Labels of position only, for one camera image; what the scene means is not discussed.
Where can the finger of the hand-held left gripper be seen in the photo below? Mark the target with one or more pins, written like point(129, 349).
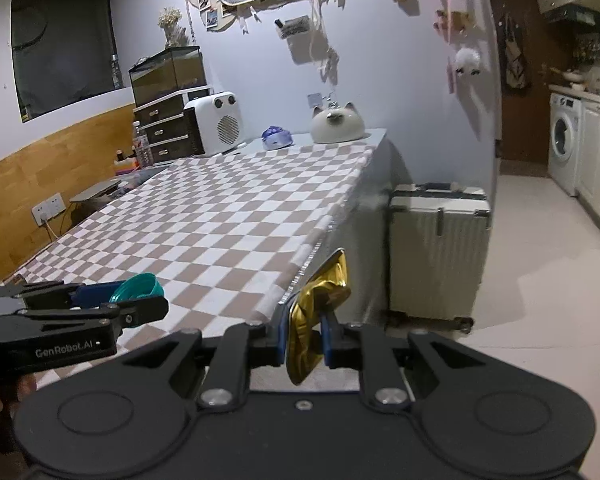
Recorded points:
point(140, 311)
point(92, 295)

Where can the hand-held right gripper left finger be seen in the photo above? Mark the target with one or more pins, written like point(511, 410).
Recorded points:
point(281, 336)

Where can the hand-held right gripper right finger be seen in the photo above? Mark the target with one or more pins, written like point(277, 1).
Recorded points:
point(329, 344)

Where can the teal plastic cup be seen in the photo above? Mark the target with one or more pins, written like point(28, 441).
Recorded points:
point(141, 287)

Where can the gold foil wrapper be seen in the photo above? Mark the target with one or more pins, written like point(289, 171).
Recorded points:
point(305, 330)

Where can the brown white checkered tablecloth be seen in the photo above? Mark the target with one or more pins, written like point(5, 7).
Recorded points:
point(205, 220)

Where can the white ribbed suitcase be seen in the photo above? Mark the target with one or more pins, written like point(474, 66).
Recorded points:
point(437, 255)

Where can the clear water bottle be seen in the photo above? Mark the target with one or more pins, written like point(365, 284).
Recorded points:
point(141, 147)

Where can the drawer cabinet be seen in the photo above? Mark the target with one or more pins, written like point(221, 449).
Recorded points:
point(167, 132)

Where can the blue tissue packet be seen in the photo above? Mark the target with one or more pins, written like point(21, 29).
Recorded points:
point(277, 139)

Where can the white space heater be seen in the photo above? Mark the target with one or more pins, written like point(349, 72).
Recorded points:
point(215, 125)

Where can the cream cat-shaped appliance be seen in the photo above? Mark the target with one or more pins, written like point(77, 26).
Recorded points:
point(336, 125)

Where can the glass fish tank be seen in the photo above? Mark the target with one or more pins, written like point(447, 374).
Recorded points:
point(165, 77)

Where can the dark window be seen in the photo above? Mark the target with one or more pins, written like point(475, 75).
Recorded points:
point(62, 45)

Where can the dried flower bouquet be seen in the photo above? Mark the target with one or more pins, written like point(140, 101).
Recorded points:
point(170, 25)

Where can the brown wooden door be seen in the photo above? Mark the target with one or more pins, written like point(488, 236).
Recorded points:
point(520, 125)

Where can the white washing machine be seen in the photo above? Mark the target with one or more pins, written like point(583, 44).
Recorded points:
point(564, 140)

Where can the white sheep plush toy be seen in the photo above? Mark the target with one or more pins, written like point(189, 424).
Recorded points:
point(467, 61)

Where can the hanging tote bag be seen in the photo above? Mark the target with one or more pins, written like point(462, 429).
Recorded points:
point(514, 60)

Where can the black range hood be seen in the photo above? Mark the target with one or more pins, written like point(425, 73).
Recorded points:
point(575, 14)

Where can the white wall power socket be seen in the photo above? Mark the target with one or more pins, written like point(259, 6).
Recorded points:
point(46, 208)

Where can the white wall outlet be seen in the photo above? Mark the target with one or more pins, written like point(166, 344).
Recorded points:
point(314, 101)

